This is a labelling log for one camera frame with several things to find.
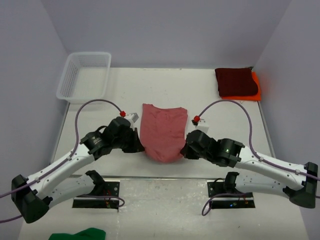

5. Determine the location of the folded orange shirt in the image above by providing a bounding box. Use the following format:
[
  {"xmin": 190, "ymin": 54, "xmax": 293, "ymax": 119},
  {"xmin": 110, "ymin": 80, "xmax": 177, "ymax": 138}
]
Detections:
[{"xmin": 222, "ymin": 71, "xmax": 262, "ymax": 102}]

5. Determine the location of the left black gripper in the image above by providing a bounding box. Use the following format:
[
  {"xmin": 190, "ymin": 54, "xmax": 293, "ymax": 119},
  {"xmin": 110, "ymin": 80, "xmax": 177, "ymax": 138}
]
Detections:
[{"xmin": 112, "ymin": 127, "xmax": 144, "ymax": 153}]

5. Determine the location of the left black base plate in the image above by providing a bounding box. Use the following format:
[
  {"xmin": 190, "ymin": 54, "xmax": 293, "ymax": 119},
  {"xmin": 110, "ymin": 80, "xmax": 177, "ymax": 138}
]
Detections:
[{"xmin": 72, "ymin": 181, "xmax": 123, "ymax": 210}]

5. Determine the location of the white plastic basket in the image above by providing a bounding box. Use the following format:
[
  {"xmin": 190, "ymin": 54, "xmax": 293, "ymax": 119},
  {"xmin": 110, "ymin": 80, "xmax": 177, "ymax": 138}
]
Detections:
[{"xmin": 56, "ymin": 51, "xmax": 112, "ymax": 104}]

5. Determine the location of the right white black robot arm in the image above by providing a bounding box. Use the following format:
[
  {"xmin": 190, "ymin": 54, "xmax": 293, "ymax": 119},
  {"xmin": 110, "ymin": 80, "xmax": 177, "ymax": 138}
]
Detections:
[{"xmin": 180, "ymin": 130, "xmax": 319, "ymax": 209}]

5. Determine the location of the folded dark red shirt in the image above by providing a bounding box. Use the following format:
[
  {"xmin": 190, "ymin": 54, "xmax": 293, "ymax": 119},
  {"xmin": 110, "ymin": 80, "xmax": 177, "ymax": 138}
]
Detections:
[{"xmin": 214, "ymin": 68, "xmax": 259, "ymax": 97}]

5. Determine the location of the pink t shirt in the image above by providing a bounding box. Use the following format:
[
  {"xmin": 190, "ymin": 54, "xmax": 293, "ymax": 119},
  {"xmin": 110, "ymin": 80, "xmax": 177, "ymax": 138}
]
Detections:
[{"xmin": 139, "ymin": 103, "xmax": 188, "ymax": 164}]

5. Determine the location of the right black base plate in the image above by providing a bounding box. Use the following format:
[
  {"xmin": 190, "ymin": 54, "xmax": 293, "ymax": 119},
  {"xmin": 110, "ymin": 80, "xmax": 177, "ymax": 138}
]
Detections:
[{"xmin": 207, "ymin": 178, "xmax": 256, "ymax": 209}]

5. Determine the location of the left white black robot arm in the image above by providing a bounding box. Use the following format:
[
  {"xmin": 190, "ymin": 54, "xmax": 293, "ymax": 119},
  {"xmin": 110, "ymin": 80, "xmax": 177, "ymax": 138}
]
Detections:
[{"xmin": 10, "ymin": 113, "xmax": 144, "ymax": 224}]

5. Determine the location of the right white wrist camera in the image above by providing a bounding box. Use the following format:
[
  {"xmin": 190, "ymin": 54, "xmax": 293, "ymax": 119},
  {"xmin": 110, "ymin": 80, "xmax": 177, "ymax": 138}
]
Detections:
[{"xmin": 192, "ymin": 119, "xmax": 209, "ymax": 134}]

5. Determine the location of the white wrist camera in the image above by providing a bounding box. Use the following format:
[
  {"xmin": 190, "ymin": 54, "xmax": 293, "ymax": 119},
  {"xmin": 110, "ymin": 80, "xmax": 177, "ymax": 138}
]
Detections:
[
  {"xmin": 124, "ymin": 112, "xmax": 139, "ymax": 125},
  {"xmin": 192, "ymin": 119, "xmax": 209, "ymax": 134}
]

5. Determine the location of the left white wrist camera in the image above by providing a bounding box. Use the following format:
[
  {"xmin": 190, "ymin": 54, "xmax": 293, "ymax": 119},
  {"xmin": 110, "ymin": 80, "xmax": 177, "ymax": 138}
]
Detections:
[{"xmin": 124, "ymin": 112, "xmax": 139, "ymax": 125}]

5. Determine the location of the green cloth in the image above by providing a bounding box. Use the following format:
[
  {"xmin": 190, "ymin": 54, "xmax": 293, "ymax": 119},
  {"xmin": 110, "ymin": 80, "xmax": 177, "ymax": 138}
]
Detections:
[{"xmin": 49, "ymin": 227, "xmax": 107, "ymax": 240}]

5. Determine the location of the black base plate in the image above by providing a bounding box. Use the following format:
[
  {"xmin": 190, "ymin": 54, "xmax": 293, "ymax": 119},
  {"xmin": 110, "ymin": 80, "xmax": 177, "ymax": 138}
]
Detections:
[
  {"xmin": 207, "ymin": 178, "xmax": 256, "ymax": 209},
  {"xmin": 72, "ymin": 181, "xmax": 123, "ymax": 210}
]

